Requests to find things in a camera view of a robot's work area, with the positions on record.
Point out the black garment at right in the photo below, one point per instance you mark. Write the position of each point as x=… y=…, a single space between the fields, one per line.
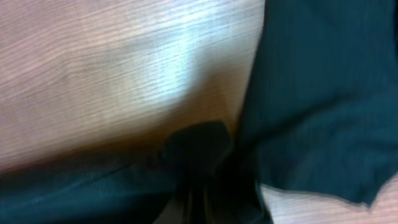
x=320 y=113

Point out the black t-shirt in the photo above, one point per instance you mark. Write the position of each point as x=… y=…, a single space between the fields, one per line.
x=108 y=188

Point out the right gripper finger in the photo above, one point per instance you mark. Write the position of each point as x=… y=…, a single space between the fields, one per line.
x=194 y=156

